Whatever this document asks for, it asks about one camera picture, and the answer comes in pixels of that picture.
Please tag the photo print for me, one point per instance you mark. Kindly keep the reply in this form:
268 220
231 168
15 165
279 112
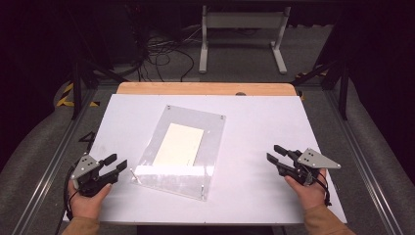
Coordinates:
179 143

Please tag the yellow black floor tape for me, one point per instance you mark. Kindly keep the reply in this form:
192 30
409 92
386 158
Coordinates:
67 94
310 74

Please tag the person's right hand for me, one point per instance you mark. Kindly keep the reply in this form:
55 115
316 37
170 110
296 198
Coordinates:
308 194

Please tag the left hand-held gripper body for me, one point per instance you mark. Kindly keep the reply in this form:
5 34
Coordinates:
85 166

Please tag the white metal stand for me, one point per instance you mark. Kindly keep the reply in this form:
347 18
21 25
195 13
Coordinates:
243 19

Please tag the wooden table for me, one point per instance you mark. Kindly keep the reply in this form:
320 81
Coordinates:
195 88

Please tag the person's left hand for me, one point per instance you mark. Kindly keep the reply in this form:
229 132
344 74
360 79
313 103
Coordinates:
86 204

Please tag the white table board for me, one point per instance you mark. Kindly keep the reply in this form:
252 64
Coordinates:
254 130

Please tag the black metal stand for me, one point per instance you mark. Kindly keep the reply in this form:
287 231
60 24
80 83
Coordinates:
342 91
76 91

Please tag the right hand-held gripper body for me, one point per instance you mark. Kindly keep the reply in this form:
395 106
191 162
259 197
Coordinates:
314 160

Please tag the clear acrylic photo frame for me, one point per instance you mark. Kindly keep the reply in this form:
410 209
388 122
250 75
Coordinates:
208 130

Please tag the aluminium floor rail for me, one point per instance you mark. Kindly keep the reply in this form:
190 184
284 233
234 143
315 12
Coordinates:
365 156
49 169

